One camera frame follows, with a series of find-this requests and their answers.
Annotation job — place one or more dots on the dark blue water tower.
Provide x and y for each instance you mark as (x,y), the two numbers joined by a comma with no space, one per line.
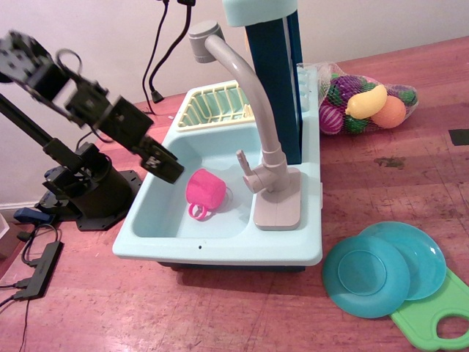
(273,34)

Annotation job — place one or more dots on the grey toy faucet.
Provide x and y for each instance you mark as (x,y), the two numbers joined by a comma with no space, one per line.
(277,186)

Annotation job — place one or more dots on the green cutting board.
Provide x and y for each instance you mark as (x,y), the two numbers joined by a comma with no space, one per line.
(418,320)

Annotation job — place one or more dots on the yellow dish rack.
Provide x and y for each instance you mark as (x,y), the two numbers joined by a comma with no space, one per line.
(213,106)

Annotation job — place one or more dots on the light blue toy sink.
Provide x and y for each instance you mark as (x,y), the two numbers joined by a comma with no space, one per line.
(158,226)

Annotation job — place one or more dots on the teal plate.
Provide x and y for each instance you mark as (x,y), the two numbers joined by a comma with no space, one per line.
(366,277)
(424,258)

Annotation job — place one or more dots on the orange toy fruit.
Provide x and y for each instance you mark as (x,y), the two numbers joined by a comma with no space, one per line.
(391,114)

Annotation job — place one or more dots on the rear teal plate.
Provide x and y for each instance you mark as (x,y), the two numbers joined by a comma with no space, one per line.
(424,258)

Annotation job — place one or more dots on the front teal plate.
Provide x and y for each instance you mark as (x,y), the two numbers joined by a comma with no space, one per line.
(366,277)

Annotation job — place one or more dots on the pink toy cup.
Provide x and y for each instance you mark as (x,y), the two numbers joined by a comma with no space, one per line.
(204,192)

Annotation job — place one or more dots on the blue clamp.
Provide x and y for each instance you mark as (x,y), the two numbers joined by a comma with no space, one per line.
(30,216)

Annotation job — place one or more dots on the yellow toy fruit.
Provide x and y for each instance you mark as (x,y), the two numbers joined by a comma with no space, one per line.
(366,104)

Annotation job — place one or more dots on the black usb hub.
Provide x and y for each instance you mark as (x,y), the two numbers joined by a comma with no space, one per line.
(35,287)

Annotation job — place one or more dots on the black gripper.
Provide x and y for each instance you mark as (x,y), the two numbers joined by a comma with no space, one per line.
(122,122)

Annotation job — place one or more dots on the mesh bag of toy food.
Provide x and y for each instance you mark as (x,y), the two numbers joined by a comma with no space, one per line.
(333,88)

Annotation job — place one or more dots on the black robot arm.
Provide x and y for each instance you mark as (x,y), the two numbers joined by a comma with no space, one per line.
(84,187)

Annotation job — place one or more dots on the black tape patch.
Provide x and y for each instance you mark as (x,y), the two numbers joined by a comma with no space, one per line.
(459,137)

